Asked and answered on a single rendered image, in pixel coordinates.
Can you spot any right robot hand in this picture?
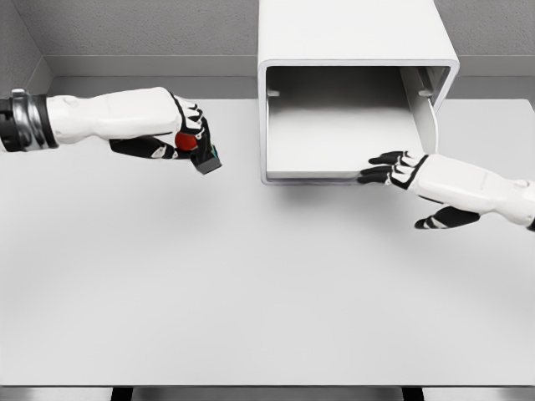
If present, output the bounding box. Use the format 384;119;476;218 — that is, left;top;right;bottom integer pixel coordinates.
356;150;495;231

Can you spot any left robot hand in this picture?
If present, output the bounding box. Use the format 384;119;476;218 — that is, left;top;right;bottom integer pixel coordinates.
98;86;219;165

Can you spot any load switch with red knob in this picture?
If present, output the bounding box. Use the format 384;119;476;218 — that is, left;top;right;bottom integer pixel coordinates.
174;130;224;176

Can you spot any white tabletop storage cabinet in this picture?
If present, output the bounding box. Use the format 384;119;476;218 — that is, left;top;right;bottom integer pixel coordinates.
256;0;461;187

